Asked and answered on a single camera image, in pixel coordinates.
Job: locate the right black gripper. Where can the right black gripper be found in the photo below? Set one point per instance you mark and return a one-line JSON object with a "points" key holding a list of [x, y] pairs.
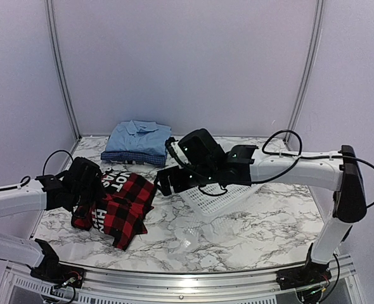
{"points": [[163, 175]]}

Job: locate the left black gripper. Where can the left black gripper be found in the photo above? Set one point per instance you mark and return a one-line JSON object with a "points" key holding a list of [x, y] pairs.
{"points": [[99, 190]]}

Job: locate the red black plaid shirt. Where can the red black plaid shirt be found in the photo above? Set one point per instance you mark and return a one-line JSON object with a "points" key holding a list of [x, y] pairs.
{"points": [[121, 213]]}

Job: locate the white plastic basket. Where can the white plastic basket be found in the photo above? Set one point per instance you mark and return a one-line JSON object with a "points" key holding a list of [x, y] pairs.
{"points": [[213, 206]]}

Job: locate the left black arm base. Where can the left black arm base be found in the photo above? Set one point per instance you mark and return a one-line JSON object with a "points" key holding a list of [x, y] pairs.
{"points": [[50, 269]]}

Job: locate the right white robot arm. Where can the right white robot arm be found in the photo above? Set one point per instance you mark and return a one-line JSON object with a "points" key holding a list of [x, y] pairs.
{"points": [[247, 165]]}

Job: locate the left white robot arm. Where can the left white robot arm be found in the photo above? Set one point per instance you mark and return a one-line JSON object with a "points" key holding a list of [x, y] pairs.
{"points": [[36, 194]]}

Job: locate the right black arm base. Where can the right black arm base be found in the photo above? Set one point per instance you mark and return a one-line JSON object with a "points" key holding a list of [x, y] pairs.
{"points": [[309, 273]]}

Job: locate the blue checked folded shirt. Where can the blue checked folded shirt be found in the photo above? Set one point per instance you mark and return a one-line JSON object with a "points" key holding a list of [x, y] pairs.
{"points": [[123, 155]]}

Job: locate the light blue folded shirt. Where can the light blue folded shirt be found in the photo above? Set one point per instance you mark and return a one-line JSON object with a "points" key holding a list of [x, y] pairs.
{"points": [[139, 137]]}

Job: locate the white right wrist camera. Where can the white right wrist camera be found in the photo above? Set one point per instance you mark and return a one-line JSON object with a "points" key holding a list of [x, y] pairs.
{"points": [[175, 151]]}

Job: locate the aluminium front rail frame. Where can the aluminium front rail frame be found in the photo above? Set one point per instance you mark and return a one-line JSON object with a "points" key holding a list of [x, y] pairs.
{"points": [[120, 286]]}

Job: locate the left aluminium corner post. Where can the left aluminium corner post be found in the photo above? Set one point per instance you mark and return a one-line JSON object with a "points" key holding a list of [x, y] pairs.
{"points": [[59, 67]]}

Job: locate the aluminium corner post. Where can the aluminium corner post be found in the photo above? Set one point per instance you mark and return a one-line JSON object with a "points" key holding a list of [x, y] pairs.
{"points": [[59, 67], [312, 52]]}

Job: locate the right aluminium corner post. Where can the right aluminium corner post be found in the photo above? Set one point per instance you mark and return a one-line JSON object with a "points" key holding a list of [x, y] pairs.
{"points": [[312, 52]]}

